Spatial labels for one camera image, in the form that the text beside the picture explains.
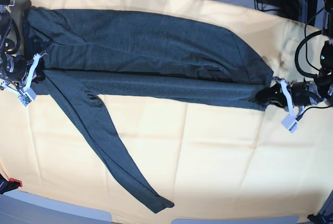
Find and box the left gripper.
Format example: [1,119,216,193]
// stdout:
[255,77,327,133]

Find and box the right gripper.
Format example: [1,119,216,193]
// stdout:
[1,51,47,107]

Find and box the dark grey long-sleeve T-shirt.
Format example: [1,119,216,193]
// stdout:
[22,7,273,213]

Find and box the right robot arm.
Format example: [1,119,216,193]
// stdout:
[1,0,46,107]

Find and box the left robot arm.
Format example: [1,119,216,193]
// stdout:
[255,0,332,133]

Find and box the yellow table cloth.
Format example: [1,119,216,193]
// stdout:
[1,0,332,223]

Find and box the red and black clamp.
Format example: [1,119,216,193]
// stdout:
[0,175,22,194]

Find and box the black clamp lower right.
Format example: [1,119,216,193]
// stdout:
[308,214,332,224]

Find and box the black table leg post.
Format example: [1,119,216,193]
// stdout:
[306,0,318,26]

